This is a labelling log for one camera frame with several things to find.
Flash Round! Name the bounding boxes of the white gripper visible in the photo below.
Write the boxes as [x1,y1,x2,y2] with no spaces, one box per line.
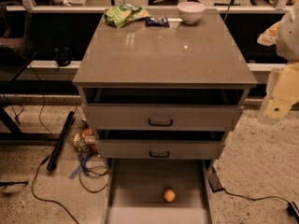
[257,21,299,125]

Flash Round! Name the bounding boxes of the orange fruit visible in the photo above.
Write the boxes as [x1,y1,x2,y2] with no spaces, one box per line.
[164,189,176,203]

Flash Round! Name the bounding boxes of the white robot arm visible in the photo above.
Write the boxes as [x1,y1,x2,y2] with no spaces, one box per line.
[257,2,299,125]

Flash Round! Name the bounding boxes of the grey drawer cabinet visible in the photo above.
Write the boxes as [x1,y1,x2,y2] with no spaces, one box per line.
[72,7,259,161]

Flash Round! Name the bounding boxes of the bottom grey open drawer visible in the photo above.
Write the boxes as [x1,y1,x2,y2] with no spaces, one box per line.
[105,159,215,224]

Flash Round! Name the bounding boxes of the top grey drawer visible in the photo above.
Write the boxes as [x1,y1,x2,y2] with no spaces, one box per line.
[82,104,243,131]

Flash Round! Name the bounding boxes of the middle grey drawer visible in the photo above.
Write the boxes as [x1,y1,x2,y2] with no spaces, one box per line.
[96,140,225,160]

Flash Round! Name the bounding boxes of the white bowl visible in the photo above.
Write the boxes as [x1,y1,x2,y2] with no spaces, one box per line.
[178,2,206,24]

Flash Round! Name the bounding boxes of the dark blue snack packet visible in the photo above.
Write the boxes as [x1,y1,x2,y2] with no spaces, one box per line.
[146,18,170,27]

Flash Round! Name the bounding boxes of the black power adapter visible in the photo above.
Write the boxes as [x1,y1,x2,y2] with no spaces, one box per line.
[208,173,224,192]

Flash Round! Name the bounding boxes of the black plug right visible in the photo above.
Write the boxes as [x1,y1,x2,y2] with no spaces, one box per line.
[287,202,299,224]

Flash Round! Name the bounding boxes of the green snack bag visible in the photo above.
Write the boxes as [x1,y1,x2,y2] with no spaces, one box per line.
[105,4,151,28]

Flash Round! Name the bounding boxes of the small colourful box clutter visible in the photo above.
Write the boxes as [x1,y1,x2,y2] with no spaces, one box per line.
[72,128,97,153]

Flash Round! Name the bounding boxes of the black headphones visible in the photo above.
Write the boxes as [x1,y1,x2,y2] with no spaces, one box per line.
[53,48,73,67]

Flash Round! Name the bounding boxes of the black long bar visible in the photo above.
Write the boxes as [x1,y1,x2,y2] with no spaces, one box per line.
[47,111,75,172]

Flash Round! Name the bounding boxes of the blue cable coil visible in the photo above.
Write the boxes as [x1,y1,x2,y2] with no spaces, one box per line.
[78,152,108,194]

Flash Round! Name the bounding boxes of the black floor cable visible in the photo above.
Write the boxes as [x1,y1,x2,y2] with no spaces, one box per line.
[30,155,80,224]

